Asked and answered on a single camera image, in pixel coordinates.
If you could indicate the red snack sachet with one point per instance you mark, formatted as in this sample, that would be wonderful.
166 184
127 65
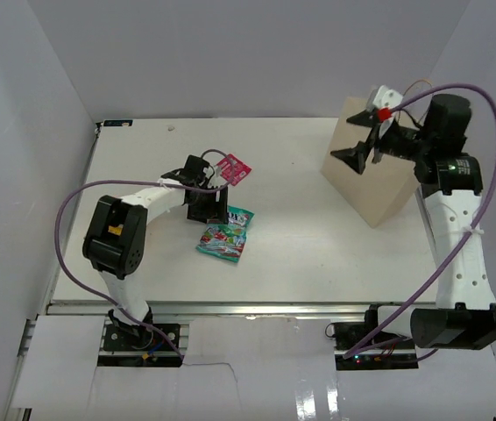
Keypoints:
233 170

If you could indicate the aluminium table rail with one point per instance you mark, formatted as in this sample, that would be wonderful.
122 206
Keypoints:
222 309

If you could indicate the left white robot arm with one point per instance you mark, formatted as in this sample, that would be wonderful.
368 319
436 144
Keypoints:
115 241

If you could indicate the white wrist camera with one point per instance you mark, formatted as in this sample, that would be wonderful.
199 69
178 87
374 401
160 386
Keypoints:
213 180
380 104

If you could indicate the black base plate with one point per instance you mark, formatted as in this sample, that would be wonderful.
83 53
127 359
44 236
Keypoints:
120 349
393 356

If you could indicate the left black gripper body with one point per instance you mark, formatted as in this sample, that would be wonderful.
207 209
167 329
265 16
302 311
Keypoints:
204 208

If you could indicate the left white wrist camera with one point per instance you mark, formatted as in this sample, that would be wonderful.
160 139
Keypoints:
213 180

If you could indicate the green Fox's candy packet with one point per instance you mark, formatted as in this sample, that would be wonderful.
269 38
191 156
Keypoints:
227 241

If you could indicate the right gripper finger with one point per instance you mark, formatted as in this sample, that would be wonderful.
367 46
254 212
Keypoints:
364 118
356 157

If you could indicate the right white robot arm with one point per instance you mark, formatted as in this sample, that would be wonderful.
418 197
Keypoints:
455 200

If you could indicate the brown paper bag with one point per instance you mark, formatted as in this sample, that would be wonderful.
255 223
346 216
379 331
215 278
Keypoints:
383 189

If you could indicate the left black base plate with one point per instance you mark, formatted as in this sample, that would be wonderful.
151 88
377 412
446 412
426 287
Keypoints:
120 349

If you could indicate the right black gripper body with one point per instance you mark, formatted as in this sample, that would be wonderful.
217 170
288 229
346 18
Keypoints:
400 141

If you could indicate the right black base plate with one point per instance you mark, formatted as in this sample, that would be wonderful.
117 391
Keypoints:
393 356

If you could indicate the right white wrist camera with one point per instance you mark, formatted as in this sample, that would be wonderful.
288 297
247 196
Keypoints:
380 104

